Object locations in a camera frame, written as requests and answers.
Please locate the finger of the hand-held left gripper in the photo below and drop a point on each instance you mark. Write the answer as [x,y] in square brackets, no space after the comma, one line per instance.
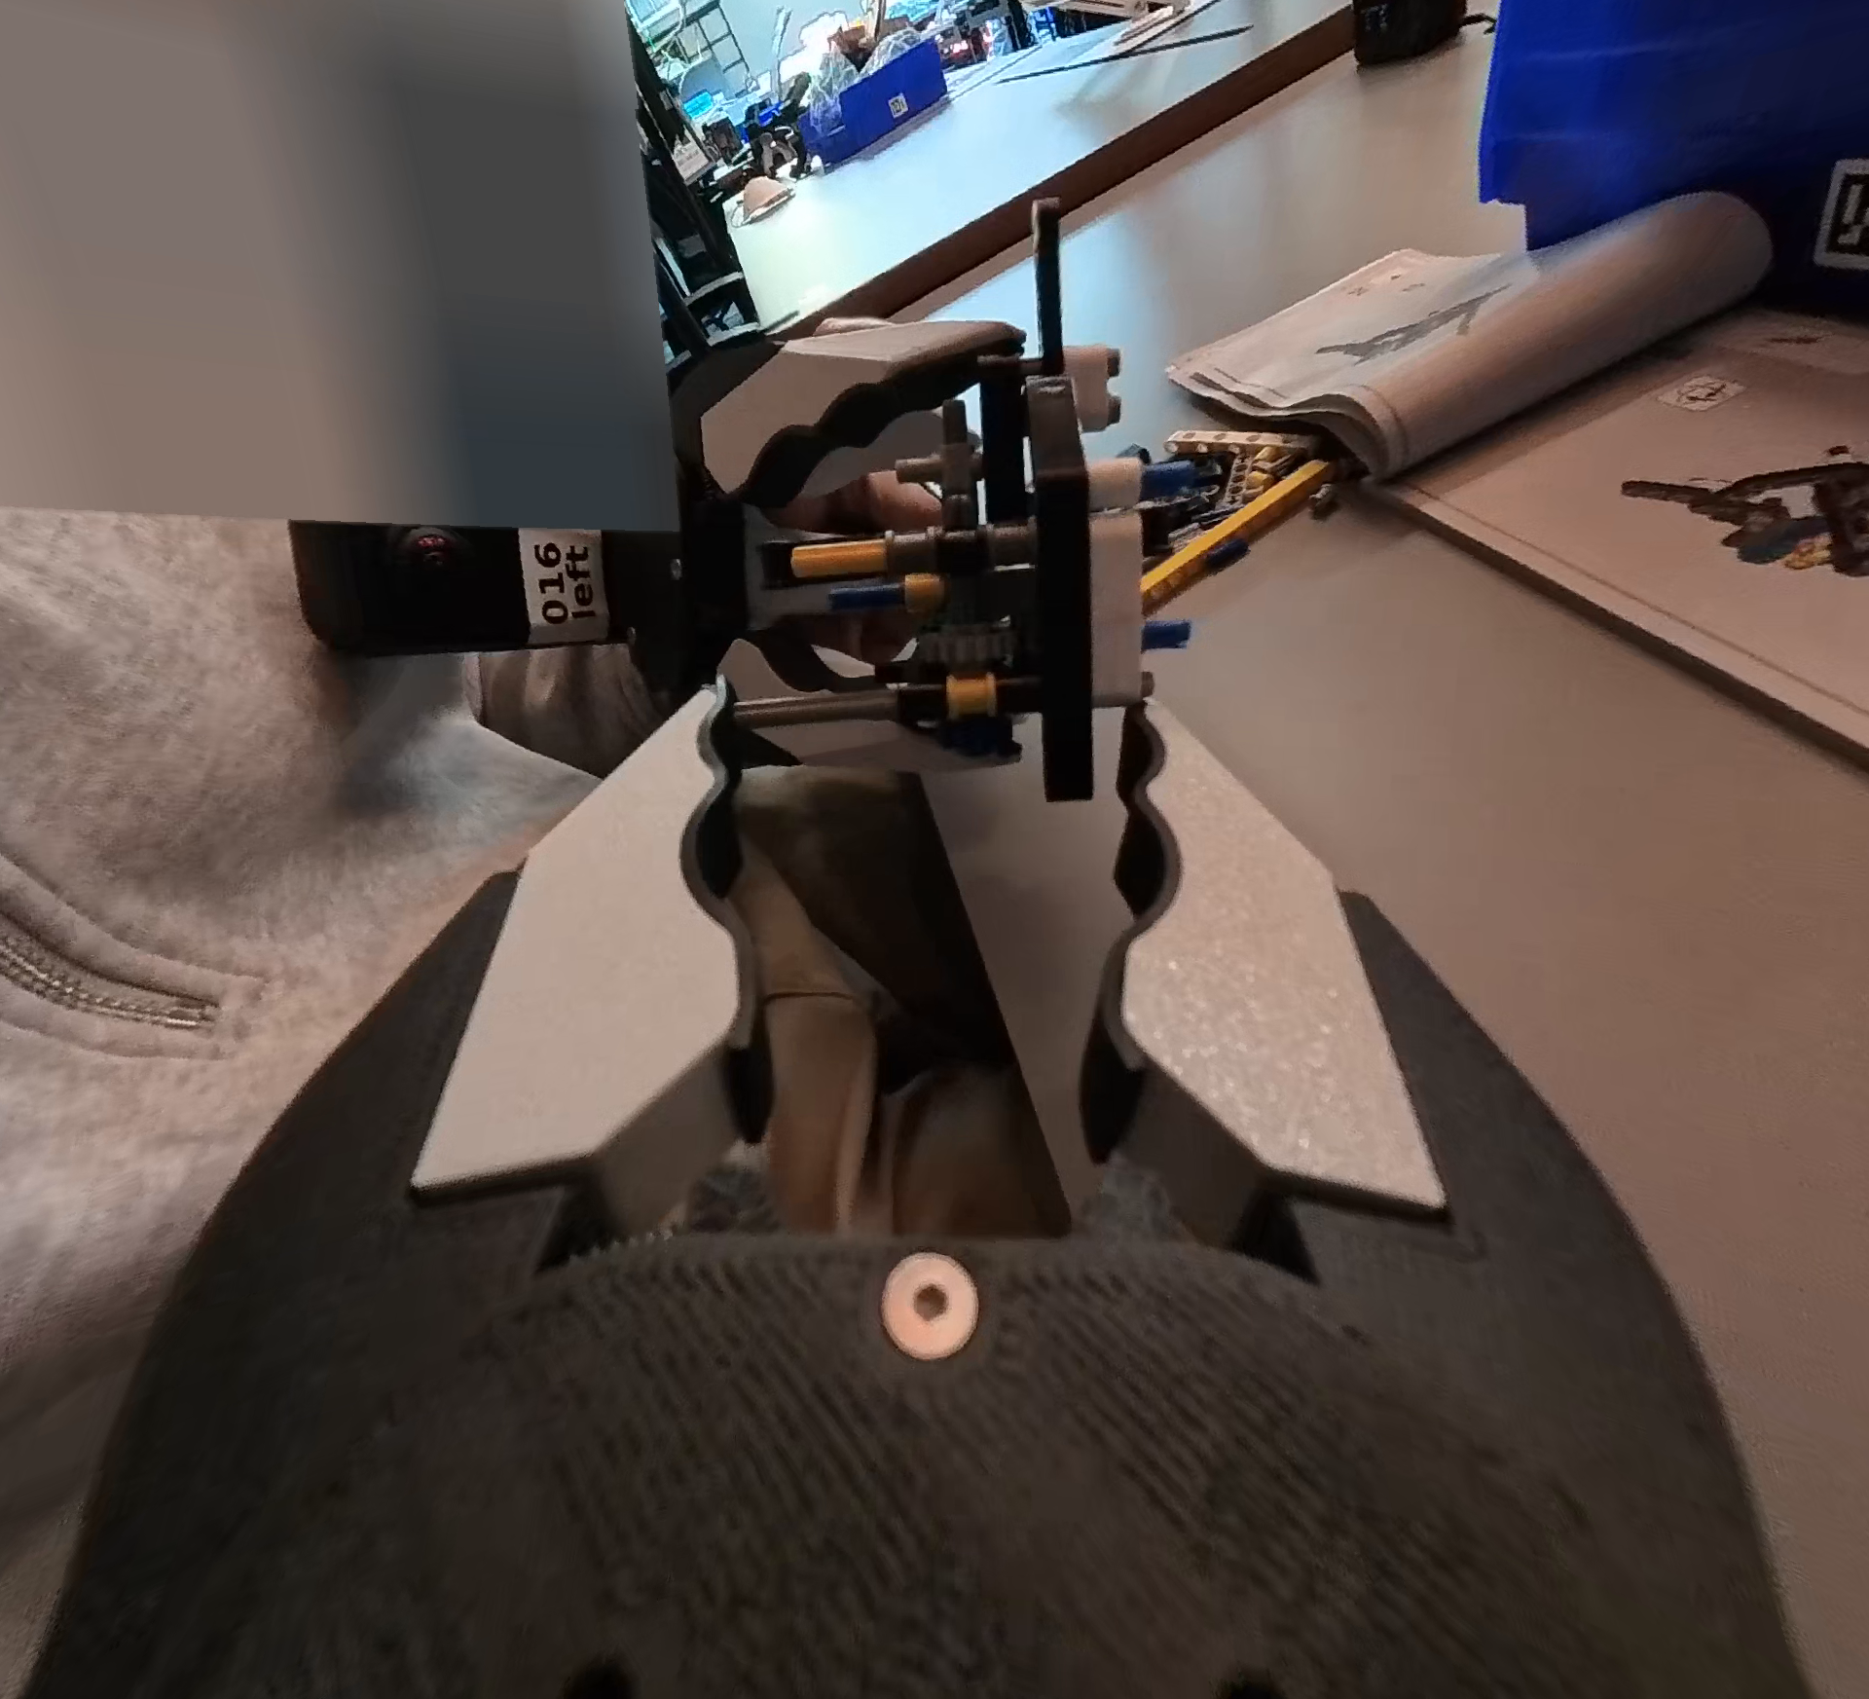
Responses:
[877,363]
[877,735]

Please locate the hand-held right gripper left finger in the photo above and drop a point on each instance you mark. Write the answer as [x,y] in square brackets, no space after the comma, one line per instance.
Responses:
[585,998]

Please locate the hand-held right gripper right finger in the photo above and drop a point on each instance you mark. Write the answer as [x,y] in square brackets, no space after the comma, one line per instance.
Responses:
[1270,998]

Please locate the black and white lego assembly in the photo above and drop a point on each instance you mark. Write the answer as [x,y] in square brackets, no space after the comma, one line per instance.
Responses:
[1060,530]

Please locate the pile of loose lego pieces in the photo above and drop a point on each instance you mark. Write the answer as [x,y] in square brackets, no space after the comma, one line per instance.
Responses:
[1241,501]

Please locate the open lego instruction manual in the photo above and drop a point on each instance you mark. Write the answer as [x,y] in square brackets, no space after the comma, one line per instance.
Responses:
[1636,530]

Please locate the person's left hand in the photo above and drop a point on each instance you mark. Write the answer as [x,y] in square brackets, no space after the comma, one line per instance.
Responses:
[877,505]

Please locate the blue plastic bin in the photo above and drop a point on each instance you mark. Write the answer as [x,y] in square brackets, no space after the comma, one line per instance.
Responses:
[1650,78]
[877,108]

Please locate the grey hooded sweatshirt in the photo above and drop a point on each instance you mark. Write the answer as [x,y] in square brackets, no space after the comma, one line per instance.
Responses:
[219,780]

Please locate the small black box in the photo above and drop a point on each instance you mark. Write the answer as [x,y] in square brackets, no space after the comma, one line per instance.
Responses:
[1410,4]

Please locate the folded instruction booklet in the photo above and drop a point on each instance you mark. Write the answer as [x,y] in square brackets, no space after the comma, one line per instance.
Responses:
[1533,326]

